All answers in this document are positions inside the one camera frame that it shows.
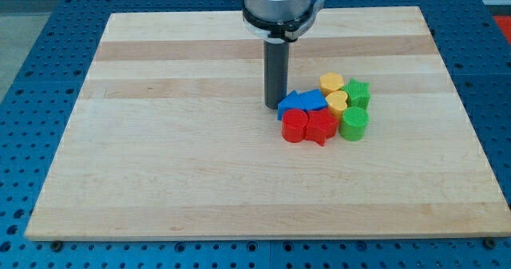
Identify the red star block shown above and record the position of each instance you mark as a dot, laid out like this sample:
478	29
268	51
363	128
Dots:
321	126

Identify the yellow hexagon block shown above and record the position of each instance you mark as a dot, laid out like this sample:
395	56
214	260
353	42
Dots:
330	82

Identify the green cylinder block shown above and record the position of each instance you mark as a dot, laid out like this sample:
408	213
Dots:
353	123

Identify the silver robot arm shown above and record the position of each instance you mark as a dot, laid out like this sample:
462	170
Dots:
280	21

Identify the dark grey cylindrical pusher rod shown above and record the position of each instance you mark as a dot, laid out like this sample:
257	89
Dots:
276	57

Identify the yellow heart block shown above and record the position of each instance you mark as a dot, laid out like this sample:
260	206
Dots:
337	103

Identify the blue triangle block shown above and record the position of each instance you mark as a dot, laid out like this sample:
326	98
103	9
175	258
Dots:
291	101

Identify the red cylinder block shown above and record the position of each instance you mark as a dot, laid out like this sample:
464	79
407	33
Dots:
294	123

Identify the blue cube block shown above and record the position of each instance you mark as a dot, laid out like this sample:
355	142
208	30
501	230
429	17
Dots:
313	100

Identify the green star block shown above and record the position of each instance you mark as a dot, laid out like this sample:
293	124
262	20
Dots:
358	93

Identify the light wooden board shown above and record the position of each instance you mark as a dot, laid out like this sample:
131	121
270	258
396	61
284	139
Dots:
169	138

